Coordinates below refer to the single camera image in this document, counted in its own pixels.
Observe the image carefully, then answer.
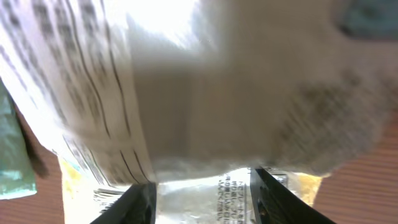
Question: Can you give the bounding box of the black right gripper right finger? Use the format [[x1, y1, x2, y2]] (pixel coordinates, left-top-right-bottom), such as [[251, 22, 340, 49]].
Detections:
[[250, 169, 335, 224]]

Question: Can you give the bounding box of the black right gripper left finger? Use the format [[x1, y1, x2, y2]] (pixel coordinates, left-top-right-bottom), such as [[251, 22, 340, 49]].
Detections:
[[91, 183, 157, 224]]

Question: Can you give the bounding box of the teal snack packet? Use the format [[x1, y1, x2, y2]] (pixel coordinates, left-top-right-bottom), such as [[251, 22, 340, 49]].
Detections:
[[1, 84, 37, 200]]

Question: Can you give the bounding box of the white blue snack bag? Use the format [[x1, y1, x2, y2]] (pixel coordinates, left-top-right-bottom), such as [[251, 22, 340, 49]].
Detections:
[[1, 0, 397, 223]]

